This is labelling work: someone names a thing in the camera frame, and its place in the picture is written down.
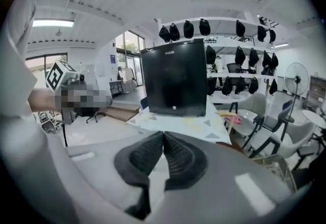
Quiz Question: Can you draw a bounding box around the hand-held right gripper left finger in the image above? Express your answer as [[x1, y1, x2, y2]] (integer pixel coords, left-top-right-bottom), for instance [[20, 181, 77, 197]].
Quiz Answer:
[[114, 130, 165, 220]]

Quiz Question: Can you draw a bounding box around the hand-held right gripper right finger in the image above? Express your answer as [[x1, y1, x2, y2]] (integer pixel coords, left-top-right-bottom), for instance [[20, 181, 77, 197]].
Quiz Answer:
[[164, 130, 208, 191]]

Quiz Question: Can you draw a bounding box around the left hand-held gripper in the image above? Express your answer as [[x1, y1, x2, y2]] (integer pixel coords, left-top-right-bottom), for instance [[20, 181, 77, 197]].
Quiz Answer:
[[45, 59, 113, 126]]

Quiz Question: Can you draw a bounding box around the person's left forearm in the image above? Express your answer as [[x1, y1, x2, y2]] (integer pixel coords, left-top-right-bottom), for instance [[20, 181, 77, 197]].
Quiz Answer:
[[27, 87, 63, 112]]

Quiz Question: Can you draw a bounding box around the black office chair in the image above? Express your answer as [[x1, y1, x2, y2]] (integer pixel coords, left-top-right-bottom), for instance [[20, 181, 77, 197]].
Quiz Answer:
[[85, 107, 106, 124]]

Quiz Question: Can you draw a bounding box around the table with patterned cloth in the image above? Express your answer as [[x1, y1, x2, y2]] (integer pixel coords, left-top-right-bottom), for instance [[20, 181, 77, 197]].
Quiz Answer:
[[126, 102, 232, 146]]

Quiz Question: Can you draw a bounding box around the wooden platform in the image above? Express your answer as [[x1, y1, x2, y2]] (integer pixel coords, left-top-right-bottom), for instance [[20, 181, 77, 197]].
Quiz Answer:
[[101, 104, 142, 123]]

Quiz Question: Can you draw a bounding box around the person's white shirt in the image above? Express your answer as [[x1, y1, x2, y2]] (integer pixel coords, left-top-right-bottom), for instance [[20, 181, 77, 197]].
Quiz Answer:
[[0, 0, 128, 224]]

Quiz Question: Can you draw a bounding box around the wooden chair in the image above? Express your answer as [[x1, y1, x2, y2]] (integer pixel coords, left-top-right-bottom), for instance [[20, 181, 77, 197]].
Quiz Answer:
[[218, 109, 243, 135]]

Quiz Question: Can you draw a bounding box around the ceiling light panel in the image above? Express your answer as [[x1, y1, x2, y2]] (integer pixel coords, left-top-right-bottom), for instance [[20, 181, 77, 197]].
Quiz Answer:
[[32, 19, 75, 28]]

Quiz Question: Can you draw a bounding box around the black mini fridge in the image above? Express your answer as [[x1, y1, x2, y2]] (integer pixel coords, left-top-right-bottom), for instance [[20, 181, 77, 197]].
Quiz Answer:
[[140, 38, 208, 118]]

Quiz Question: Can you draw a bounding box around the grey chair with black legs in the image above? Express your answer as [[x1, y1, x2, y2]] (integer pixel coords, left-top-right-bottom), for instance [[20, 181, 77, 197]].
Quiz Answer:
[[229, 92, 268, 150]]

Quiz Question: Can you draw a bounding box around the white shelf rack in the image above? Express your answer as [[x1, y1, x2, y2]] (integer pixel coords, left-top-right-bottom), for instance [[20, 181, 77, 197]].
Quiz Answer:
[[157, 16, 281, 104]]

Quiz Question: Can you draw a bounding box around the white shell chair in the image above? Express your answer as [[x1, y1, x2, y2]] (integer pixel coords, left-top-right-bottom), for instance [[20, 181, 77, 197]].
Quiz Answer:
[[248, 121, 317, 171]]

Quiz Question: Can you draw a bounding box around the group of hanging black bags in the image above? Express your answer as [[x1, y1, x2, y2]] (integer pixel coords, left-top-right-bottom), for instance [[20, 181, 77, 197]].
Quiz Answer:
[[158, 18, 280, 96]]

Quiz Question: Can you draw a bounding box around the round white table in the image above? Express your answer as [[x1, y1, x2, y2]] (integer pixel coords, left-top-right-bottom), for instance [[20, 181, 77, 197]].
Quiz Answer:
[[302, 109, 326, 148]]

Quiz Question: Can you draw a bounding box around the black standing fan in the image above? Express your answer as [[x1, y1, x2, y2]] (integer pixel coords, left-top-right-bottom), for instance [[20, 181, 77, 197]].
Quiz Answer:
[[284, 62, 310, 123]]

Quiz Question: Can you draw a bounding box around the wooden cabinet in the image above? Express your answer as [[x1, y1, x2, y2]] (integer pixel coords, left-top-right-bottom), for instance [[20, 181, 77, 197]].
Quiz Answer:
[[306, 75, 326, 109]]

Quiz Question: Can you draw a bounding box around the wire frame chair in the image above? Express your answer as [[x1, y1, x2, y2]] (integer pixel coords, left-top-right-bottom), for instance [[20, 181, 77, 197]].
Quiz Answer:
[[254, 154, 299, 193]]

